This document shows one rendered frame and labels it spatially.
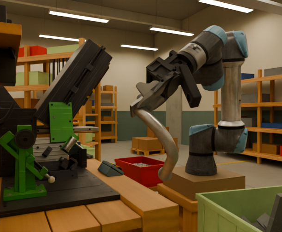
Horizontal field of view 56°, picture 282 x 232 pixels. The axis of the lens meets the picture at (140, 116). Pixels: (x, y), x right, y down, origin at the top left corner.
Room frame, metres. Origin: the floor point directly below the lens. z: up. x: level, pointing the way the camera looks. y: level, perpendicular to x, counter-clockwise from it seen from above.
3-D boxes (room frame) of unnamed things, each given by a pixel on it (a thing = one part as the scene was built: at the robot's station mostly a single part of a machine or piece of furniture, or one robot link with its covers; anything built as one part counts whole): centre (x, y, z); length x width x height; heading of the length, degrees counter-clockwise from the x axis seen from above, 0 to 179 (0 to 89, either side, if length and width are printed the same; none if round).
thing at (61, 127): (1.40, 0.42, 1.17); 0.13 x 0.12 x 0.20; 26
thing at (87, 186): (1.44, 0.51, 0.89); 1.10 x 0.42 x 0.02; 26
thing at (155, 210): (1.57, 0.26, 0.82); 1.50 x 0.14 x 0.15; 26
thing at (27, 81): (4.57, 1.82, 1.19); 2.30 x 0.55 x 2.39; 67
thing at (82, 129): (1.56, 0.46, 1.11); 0.39 x 0.16 x 0.03; 116
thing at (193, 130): (1.29, -0.30, 1.10); 0.13 x 0.12 x 0.14; 63
